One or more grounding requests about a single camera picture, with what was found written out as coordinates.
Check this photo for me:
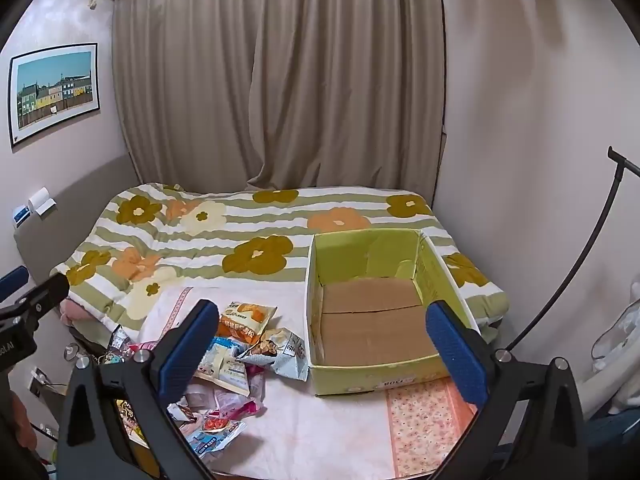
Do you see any green cardboard box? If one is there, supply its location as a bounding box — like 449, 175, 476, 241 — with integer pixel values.
304, 228, 482, 397

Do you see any white pink bordered sheet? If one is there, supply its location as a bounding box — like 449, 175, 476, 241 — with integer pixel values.
140, 280, 481, 480

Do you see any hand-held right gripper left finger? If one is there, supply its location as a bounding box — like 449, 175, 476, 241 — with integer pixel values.
56, 299, 221, 480

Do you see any beige curtain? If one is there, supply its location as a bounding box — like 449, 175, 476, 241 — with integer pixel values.
112, 0, 446, 193

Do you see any silvery snack packet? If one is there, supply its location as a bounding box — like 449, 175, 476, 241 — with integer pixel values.
107, 325, 133, 361

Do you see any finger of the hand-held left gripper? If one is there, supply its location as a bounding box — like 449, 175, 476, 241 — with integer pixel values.
14, 272, 71, 331
0, 266, 30, 301

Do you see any floral striped blanket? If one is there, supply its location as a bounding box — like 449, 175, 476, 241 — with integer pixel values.
50, 182, 511, 341

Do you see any yellow snack packet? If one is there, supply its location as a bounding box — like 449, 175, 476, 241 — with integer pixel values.
115, 399, 146, 446

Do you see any framed wall picture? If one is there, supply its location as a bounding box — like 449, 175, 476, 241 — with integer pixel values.
7, 42, 99, 152

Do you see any blue white red packet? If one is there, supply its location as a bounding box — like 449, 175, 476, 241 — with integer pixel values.
187, 417, 247, 457

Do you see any black wall cable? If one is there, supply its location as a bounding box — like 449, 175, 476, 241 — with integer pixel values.
431, 0, 449, 201

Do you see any white plastic object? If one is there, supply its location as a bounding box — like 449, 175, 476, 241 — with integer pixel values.
590, 280, 640, 416

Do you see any orange snack packet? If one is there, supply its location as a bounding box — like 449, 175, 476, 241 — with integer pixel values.
217, 301, 277, 348

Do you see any white paper roll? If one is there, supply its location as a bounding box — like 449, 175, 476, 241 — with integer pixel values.
27, 187, 57, 213

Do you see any white blue snack packet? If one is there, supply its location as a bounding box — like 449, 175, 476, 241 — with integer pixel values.
192, 337, 251, 397

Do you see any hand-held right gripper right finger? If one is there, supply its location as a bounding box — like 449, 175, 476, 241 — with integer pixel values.
425, 300, 588, 480

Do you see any black curved stand pole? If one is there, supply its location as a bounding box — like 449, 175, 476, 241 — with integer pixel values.
502, 146, 640, 353

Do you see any silver chips bag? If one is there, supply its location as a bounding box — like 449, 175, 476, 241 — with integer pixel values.
237, 327, 310, 382

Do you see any pink white candy bag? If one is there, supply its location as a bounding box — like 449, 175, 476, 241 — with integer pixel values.
185, 365, 266, 418

